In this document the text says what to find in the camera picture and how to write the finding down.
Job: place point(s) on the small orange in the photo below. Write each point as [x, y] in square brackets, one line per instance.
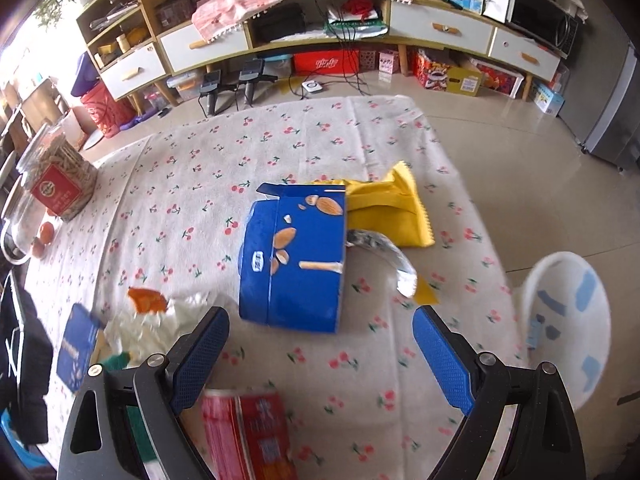
[38, 249]
[46, 232]

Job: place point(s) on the crumpled white plastic bag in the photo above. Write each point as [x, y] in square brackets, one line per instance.
[145, 330]

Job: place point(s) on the small blue box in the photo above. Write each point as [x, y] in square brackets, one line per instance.
[75, 345]

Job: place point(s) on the long wooden cabinet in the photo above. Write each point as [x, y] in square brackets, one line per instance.
[142, 0]

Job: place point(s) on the clear storage box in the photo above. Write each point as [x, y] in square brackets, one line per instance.
[185, 86]

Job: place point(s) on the red cloth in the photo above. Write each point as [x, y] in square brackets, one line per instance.
[360, 6]

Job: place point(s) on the purple container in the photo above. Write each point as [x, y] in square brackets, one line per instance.
[84, 75]

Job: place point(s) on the cherry print tablecloth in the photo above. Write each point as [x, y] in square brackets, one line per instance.
[200, 160]

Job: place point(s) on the red gift box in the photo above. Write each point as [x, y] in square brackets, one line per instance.
[500, 80]

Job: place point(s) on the red woven bag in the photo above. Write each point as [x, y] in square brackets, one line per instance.
[107, 110]

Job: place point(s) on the black box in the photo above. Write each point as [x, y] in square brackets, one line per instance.
[280, 22]

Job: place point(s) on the red flat carton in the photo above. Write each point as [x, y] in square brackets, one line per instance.
[325, 62]

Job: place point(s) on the black microwave oven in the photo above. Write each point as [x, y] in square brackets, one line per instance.
[542, 17]

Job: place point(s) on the black jacket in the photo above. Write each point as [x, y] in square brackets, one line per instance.
[22, 360]

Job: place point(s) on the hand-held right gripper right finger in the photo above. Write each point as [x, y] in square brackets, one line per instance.
[440, 355]

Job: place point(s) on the white square charger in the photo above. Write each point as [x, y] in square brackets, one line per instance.
[313, 87]

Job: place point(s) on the grey refrigerator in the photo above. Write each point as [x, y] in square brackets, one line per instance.
[610, 110]

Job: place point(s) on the blue white box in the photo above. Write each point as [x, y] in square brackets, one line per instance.
[547, 97]

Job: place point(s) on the blue almond snack box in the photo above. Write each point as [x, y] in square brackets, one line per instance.
[300, 285]

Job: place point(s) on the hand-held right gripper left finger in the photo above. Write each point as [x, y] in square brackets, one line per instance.
[200, 355]

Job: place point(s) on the pink fringed cloth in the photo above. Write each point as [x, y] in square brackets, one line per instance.
[240, 5]

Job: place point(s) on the lion print carton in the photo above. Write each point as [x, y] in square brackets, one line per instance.
[440, 72]

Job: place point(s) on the red snack packet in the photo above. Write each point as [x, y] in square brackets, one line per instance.
[250, 435]

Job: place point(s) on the white plastic basin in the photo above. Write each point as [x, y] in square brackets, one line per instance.
[565, 270]

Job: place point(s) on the plastic jar red label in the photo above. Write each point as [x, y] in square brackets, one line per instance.
[55, 190]

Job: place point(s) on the yellow foil-lined wrapper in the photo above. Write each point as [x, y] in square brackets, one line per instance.
[390, 210]

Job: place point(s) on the pink small box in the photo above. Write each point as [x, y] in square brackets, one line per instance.
[389, 62]

